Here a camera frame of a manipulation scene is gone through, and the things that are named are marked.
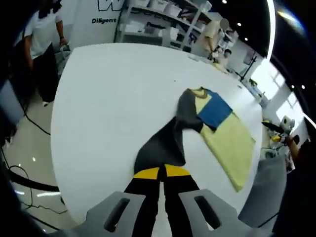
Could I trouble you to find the person's black shirt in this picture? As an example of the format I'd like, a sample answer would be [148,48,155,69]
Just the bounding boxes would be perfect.
[295,117,316,173]

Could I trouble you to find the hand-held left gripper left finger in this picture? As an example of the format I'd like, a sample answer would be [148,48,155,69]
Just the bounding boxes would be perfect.
[86,167,160,237]

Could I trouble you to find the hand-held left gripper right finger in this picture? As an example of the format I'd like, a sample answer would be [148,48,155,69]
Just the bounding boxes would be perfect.
[164,164,247,237]

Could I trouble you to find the black floor cable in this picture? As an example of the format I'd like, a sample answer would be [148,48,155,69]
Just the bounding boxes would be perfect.
[0,145,69,215]

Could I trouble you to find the yellow grey blue garment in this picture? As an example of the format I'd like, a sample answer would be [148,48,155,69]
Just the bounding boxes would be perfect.
[133,86,257,193]

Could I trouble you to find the ceiling light strip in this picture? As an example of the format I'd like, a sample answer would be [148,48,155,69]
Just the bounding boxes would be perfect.
[266,0,277,59]

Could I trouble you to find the row of white storage bins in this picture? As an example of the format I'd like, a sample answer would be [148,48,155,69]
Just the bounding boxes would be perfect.
[133,0,183,15]

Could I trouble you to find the metal storage shelf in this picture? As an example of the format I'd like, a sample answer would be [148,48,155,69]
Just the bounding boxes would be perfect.
[113,0,237,54]

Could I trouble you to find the black curved floor strip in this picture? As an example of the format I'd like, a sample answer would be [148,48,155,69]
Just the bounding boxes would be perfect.
[8,167,60,193]

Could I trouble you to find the person's right hand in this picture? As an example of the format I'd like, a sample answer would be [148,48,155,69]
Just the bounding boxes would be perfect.
[285,136,300,154]

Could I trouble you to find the black stand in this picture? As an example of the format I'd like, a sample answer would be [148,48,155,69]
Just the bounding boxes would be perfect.
[240,56,258,82]

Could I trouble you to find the grey mesh chair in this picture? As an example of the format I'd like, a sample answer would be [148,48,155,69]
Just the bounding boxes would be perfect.
[237,154,289,229]

